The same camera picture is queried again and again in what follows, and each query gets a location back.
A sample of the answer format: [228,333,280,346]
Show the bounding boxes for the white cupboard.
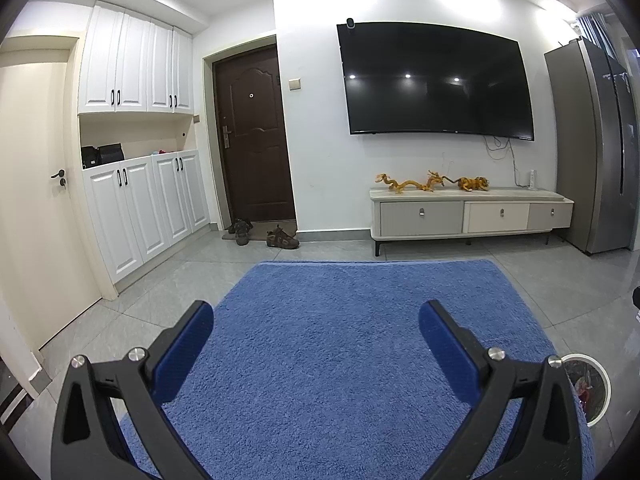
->
[77,0,211,286]

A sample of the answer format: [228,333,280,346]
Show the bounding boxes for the black wall television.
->
[336,21,536,142]

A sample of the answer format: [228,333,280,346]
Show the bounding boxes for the golden tiger figurine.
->
[456,176,491,194]

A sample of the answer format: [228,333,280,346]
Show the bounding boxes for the grey and white TV cabinet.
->
[369,186,575,257]

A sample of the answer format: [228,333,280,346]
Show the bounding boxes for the dark brown entrance door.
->
[212,45,297,233]

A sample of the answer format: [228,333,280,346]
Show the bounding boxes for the white round trash bin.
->
[560,354,613,428]

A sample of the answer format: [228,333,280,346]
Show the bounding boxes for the cream interior door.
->
[0,35,103,351]

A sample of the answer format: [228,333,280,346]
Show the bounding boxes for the blue shaggy carpet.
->
[120,260,596,480]

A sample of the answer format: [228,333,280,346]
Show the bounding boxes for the grey refrigerator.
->
[544,36,640,256]

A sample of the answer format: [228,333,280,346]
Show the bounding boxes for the grey curtain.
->
[575,12,622,61]

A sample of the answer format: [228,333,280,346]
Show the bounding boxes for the grey doormat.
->
[222,220,297,241]

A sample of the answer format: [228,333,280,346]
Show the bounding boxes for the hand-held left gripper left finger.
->
[50,300,216,480]

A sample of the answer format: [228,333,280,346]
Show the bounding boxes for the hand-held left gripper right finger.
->
[417,300,586,480]

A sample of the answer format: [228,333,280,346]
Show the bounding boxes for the black television cables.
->
[482,135,519,187]

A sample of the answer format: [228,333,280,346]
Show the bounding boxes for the long golden dragon figurine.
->
[376,173,427,196]

